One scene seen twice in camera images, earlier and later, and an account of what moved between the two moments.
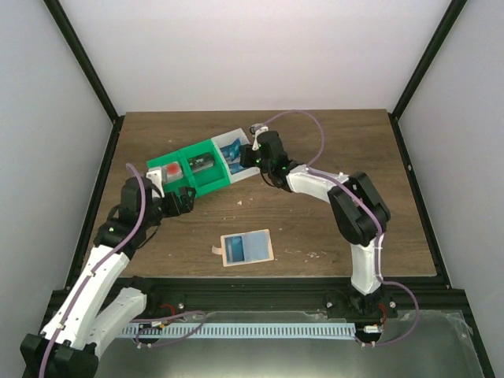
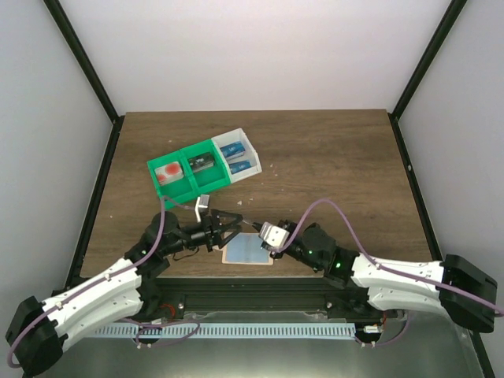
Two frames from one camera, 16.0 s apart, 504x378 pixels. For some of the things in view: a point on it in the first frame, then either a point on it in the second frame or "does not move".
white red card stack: [171, 172] does not move
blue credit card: [235, 168] does not move
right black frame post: [446, 23] does not move
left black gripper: [187, 205] → [213, 230]
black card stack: [201, 161] does not move
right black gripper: [246, 153] → [287, 225]
